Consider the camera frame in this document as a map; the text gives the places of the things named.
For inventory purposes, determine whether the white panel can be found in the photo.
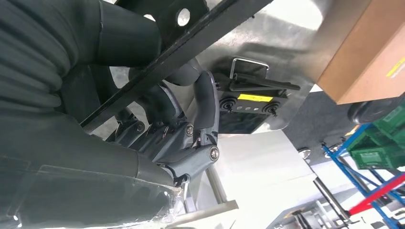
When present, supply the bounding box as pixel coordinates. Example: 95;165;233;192
186;129;323;229

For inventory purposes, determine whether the chrome stanchion base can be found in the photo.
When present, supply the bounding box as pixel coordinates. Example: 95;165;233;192
298;147;313;160
323;143;344;159

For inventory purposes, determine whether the blue metal cart rack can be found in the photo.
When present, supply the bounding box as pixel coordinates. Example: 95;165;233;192
322;121;405;229

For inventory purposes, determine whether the green plastic crate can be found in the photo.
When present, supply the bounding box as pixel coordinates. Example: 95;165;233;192
348;131;405;170
373;103;405;143

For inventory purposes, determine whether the red bar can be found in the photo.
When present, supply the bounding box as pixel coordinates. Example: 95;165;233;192
349;172;405;216

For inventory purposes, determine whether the black round base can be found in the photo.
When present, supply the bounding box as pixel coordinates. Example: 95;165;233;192
348;94;405;125

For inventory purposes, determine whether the cardboard box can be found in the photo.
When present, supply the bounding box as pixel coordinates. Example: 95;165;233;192
316;0;405;105

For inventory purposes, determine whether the steel frame table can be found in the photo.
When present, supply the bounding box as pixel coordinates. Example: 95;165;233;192
164;166;239;229

